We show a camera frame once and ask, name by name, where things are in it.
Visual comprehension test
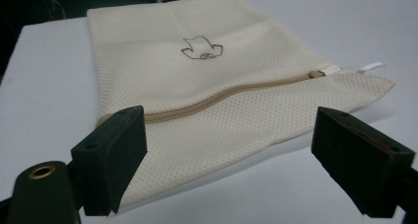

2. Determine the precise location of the cream mesh laundry bag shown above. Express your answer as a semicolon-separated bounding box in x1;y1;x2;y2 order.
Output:
86;0;396;209

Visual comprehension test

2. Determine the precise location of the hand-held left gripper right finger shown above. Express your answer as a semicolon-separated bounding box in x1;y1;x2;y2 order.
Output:
311;106;416;219

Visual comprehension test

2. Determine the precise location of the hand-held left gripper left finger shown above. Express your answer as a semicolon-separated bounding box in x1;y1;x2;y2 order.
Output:
70;105;148;217

